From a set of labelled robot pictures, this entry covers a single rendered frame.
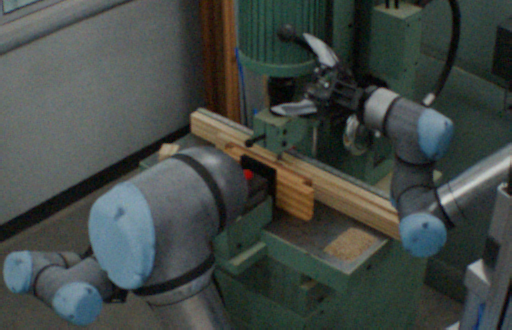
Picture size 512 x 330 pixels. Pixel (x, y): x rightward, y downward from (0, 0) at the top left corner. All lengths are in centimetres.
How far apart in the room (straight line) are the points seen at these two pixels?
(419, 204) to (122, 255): 53
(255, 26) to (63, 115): 163
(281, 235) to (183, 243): 75
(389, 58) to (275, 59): 27
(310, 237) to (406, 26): 49
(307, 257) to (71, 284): 56
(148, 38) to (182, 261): 237
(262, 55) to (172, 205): 72
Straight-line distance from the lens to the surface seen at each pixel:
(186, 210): 99
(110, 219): 97
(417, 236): 128
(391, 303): 221
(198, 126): 202
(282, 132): 176
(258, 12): 161
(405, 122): 136
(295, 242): 171
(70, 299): 132
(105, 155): 338
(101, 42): 315
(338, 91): 141
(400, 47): 175
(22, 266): 139
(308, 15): 162
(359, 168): 197
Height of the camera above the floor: 197
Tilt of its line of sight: 33 degrees down
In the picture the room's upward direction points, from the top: straight up
